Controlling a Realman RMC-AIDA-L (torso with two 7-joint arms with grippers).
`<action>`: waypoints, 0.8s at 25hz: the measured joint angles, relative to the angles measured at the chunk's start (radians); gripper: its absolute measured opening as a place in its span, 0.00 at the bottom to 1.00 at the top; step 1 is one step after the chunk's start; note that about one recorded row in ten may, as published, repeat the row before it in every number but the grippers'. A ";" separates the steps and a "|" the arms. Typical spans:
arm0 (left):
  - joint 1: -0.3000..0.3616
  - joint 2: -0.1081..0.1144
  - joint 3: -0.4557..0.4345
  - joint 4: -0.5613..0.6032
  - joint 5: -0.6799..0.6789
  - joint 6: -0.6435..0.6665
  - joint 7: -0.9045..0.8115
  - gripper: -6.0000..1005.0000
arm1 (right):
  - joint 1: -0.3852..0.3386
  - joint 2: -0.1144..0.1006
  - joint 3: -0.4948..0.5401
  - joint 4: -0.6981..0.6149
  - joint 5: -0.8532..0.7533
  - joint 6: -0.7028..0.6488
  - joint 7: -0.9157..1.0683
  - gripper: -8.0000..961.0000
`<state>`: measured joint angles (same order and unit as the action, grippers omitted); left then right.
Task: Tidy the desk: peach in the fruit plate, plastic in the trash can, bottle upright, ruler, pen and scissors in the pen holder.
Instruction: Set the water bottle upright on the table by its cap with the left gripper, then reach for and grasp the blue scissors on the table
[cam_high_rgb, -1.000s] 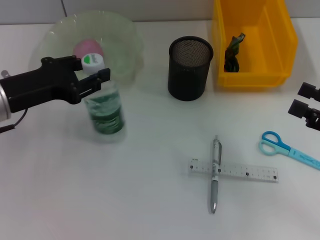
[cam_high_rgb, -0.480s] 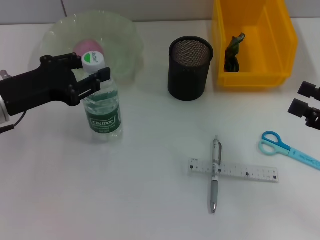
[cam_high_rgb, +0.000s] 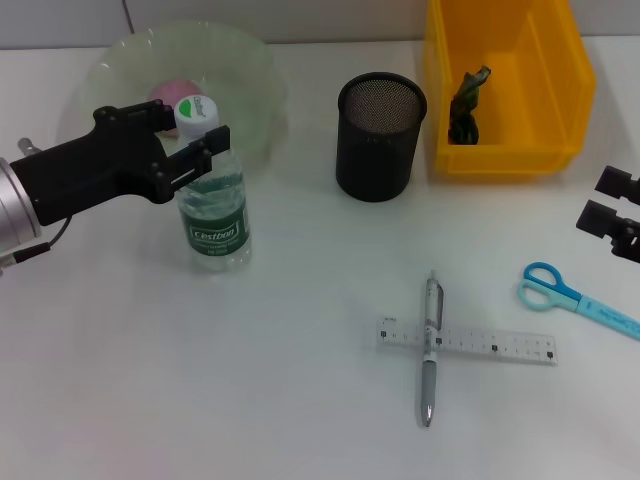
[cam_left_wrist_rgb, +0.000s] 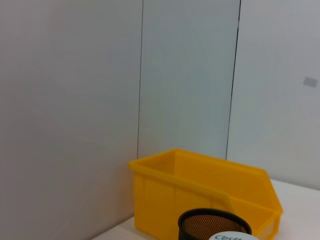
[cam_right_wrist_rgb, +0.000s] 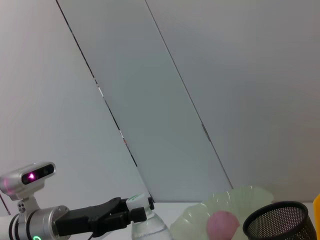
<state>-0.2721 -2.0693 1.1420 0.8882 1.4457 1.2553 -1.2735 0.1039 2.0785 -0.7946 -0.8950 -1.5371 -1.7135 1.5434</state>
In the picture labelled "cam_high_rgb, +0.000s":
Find grey white ballpoint pen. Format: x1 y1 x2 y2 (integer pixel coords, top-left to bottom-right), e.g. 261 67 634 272
417 269 446 429

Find green plastic wrapper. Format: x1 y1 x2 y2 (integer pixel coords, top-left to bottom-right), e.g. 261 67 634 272
448 64 493 146

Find thin black left wrist cable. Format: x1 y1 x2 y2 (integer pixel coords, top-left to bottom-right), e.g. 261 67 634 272
0 214 74 269

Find clear green-label water bottle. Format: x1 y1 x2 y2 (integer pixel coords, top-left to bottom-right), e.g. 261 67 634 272
173 95 253 274

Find transparent plastic ruler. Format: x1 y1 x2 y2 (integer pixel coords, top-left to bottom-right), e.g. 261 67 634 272
375 315 558 367

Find blue teal scissors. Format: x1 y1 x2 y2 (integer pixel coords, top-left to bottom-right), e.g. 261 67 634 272
516 262 640 342

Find yellow plastic bin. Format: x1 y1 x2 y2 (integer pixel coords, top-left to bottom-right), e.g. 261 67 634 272
423 0 597 176

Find pale green glass fruit plate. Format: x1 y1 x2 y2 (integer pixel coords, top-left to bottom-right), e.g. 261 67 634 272
74 19 291 166

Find black mesh pen holder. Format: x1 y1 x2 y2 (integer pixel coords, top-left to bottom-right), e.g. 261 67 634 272
335 72 429 204

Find pink peach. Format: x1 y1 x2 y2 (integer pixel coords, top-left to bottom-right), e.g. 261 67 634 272
149 78 204 139

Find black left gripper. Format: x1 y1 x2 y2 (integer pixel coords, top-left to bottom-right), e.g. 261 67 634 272
9 99 232 226

